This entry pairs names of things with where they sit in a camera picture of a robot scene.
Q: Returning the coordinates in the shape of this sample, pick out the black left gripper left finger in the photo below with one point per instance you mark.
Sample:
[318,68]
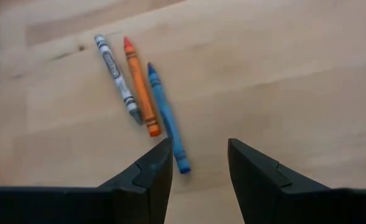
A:
[124,205]

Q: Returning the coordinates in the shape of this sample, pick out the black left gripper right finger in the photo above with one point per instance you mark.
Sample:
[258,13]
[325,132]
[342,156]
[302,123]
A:
[279,202]

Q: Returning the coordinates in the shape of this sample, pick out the blue crayon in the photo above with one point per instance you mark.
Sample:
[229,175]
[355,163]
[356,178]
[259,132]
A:
[167,118]

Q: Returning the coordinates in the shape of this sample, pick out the orange crayon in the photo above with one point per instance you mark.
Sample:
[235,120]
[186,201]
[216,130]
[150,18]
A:
[141,88]

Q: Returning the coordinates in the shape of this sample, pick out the gray crayon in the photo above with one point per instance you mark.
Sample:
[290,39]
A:
[117,76]

